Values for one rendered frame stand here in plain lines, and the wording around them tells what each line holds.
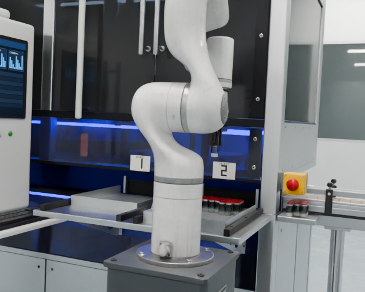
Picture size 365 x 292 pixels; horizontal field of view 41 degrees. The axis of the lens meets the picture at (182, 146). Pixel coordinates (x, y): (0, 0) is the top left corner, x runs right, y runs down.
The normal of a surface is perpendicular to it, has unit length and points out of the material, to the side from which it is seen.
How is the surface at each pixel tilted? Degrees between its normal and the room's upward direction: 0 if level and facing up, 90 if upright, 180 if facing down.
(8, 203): 90
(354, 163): 90
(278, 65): 90
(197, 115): 107
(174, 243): 90
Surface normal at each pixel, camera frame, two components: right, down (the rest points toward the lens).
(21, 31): 0.91, 0.07
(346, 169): -0.38, 0.03
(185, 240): 0.33, 0.07
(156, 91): -0.24, -0.50
